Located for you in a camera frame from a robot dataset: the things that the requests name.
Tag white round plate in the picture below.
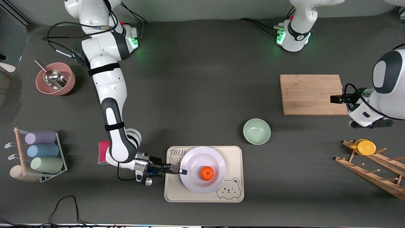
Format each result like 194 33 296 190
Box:
179 146 227 194

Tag orange fruit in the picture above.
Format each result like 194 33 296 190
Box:
200 166 215 181

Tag wooden cutting board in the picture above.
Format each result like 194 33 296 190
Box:
279 74 349 116

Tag pink folded cloth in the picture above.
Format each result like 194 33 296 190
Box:
98 141 111 165

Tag yellow cup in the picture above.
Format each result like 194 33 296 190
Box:
350 139 377 156

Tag beige tray with bear print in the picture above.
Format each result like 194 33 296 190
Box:
164 146 245 203

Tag wooden peg rack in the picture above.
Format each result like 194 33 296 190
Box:
335 140 405 200

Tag light green bowl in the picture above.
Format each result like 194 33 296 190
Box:
243 118 271 145

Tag green cup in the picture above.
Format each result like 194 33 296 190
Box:
30 157 64 174

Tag blue cup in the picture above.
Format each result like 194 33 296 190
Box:
27 144 59 158

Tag purple cup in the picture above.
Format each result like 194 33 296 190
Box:
25 131 57 145

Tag pink bowl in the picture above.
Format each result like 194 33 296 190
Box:
35 62 76 96

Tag metal scoop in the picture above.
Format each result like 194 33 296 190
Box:
34 59 68 91

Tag beige cup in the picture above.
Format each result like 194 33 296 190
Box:
9 165 40 182

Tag white wire cup rack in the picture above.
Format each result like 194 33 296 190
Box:
4 127 68 183

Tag black looped cable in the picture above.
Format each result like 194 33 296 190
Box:
49 196 95 226

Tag black left arm base cables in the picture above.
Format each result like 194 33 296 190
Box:
238 8 296 36

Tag black arm base cables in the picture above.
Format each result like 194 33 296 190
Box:
120 3 150 41
238 8 296 36

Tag black right arm base cables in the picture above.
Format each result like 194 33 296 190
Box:
120 3 150 41

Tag black metal frame bar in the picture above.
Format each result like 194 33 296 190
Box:
0 4 33 26

